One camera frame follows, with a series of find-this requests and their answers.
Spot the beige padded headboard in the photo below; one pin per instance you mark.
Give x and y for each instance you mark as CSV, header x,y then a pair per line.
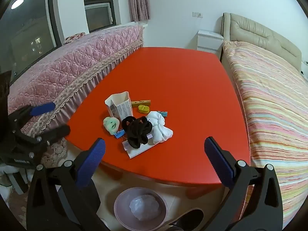
x,y
259,33

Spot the yellow tape roll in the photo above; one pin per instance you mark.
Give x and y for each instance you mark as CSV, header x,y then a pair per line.
x,y
143,109

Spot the blue binder clip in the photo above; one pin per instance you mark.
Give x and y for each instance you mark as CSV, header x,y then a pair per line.
x,y
119,133
164,113

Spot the wooden clothespin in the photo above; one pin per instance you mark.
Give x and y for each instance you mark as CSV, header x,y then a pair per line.
x,y
140,102

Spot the white cloth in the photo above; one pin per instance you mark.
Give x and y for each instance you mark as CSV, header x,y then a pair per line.
x,y
160,127

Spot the pink round bin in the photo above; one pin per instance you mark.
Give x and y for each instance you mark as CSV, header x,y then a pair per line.
x,y
122,211

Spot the pink curtain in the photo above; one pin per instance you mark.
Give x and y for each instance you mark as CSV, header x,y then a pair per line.
x,y
138,0

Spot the pink quilted sofa cover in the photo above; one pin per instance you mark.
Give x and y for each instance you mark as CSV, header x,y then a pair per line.
x,y
72,65

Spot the white nightstand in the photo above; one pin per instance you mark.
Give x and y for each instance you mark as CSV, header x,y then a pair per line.
x,y
209,41

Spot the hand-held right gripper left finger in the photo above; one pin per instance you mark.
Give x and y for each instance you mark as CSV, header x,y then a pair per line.
x,y
92,163

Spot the white wall socket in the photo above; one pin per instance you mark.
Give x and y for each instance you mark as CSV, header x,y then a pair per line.
x,y
197,14

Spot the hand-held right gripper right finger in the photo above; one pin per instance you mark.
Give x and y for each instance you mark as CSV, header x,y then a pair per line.
x,y
219,162

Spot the clear plastic bag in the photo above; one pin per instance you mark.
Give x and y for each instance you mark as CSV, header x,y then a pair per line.
x,y
144,207

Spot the green and white scrunchie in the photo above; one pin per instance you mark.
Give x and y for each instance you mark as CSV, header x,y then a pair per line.
x,y
111,125

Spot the dark framed window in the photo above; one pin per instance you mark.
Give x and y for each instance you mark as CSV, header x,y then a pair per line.
x,y
98,14

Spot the large dark glass door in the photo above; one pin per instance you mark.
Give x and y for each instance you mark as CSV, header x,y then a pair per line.
x,y
31,33

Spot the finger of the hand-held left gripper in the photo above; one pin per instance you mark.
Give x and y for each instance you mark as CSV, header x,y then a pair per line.
x,y
42,108
57,131

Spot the white paper carton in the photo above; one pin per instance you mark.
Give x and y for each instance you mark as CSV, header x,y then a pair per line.
x,y
120,108

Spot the white paper card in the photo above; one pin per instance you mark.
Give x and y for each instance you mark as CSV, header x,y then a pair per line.
x,y
142,149

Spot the black shoe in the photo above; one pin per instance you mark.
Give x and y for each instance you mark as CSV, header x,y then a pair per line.
x,y
190,217

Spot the pink patterned cushion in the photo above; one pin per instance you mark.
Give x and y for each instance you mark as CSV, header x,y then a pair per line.
x,y
74,37

